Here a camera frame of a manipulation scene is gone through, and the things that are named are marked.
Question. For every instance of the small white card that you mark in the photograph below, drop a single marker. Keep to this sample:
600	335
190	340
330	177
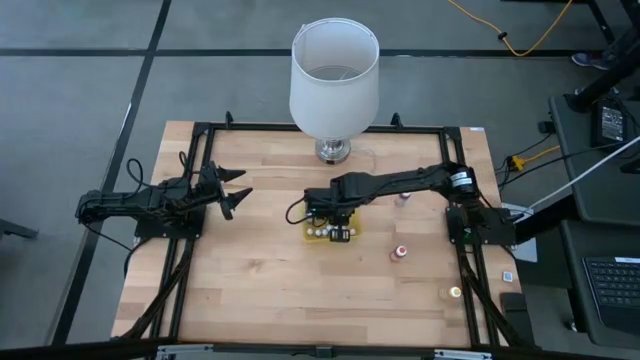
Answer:
507	276

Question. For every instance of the white rod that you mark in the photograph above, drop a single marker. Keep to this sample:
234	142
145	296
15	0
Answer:
590	170

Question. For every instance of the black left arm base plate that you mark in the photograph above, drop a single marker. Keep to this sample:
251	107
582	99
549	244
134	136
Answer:
150	231

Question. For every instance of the white shade chrome table lamp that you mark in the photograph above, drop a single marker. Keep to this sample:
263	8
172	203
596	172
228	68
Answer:
332	100

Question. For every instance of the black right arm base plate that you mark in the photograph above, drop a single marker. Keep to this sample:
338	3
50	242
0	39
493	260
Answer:
500	230

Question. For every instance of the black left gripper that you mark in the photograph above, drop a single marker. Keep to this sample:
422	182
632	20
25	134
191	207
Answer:
207	190

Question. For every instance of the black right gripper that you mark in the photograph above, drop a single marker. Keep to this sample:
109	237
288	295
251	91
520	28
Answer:
340	195

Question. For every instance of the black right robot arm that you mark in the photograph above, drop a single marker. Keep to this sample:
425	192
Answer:
410	179

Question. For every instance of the black power adapter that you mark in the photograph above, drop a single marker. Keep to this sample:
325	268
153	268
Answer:
611	124

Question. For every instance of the person's shoe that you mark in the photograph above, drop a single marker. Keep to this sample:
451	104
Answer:
589	60

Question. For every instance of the pink food coloring bottle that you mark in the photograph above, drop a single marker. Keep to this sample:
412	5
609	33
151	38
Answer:
401	201

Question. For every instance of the red food coloring bottle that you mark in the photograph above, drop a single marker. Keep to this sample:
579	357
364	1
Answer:
400	251

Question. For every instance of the black side desk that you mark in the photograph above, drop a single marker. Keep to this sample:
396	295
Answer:
600	200

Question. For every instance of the yellow plastic tray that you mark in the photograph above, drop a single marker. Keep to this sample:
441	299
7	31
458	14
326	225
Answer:
312	239

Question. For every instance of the white paper sheet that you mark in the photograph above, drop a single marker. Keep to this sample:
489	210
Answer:
527	252

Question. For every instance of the black wall plug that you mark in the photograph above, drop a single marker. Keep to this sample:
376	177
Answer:
545	127

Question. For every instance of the black metal crossbar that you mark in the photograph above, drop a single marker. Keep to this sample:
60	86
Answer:
320	351

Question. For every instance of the yellow food coloring bottle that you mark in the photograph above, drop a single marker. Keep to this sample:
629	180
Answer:
454	292

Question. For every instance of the black furniture foot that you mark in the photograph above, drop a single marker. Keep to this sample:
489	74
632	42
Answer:
15	230

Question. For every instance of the black smartphone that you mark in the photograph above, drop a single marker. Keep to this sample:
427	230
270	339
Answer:
515	315

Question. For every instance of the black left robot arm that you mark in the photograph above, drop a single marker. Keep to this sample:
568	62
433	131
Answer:
115	202

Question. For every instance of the black keyboard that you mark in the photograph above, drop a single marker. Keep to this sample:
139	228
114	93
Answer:
615	287

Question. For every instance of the black stand leg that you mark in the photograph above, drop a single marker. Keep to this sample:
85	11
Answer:
600	85

